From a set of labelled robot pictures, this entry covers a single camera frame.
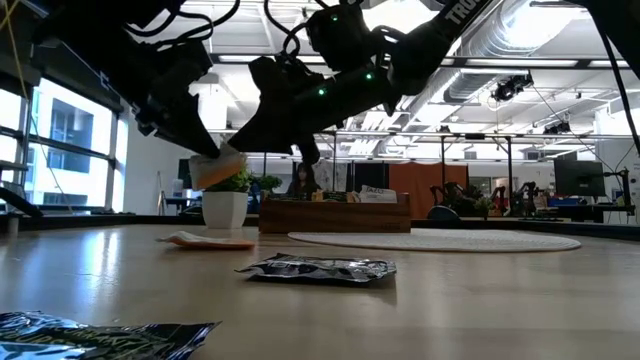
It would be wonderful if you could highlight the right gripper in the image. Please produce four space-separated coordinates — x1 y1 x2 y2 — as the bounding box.
227 55 351 166

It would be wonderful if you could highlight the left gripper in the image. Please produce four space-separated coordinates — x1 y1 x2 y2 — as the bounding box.
134 42 221 158

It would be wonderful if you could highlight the black foil tea packet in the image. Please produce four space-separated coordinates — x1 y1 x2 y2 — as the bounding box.
0 310 222 360
234 252 398 287

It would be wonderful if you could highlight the dark background monitor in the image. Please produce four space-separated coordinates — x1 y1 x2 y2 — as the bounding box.
177 158 194 190

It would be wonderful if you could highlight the small background plant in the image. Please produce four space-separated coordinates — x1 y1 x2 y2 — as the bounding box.
473 197 494 219
249 173 284 196

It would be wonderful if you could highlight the person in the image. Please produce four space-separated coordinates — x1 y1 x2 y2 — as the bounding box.
285 162 324 199

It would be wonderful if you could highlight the long ceiling light strip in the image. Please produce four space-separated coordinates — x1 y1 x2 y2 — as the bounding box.
218 53 261 64
588 59 639 69
464 58 579 69

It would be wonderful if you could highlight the green plant in white pot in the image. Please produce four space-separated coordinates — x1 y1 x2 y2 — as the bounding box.
202 164 251 230

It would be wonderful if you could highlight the brown wooden organizer box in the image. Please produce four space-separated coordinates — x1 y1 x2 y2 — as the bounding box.
258 192 412 235

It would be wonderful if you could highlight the black partition panel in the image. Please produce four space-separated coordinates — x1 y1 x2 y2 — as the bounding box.
349 162 389 194

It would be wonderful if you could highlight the orange partition panel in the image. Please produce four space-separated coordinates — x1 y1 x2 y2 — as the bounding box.
388 162 470 219

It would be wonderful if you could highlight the round white woven placemat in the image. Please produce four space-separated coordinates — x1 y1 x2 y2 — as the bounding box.
287 228 583 254

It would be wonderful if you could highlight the black computer monitor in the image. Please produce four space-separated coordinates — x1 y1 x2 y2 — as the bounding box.
553 159 607 198

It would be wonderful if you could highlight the black background desk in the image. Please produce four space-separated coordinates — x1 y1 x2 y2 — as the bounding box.
542 203 636 224

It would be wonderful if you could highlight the black monitor stand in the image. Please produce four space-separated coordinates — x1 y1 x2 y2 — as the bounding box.
602 167 636 217

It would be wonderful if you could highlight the black background frame rig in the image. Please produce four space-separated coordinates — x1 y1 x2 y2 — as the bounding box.
207 128 640 211

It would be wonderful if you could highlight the silver ventilation duct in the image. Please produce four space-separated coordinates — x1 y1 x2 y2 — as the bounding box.
442 0 536 104

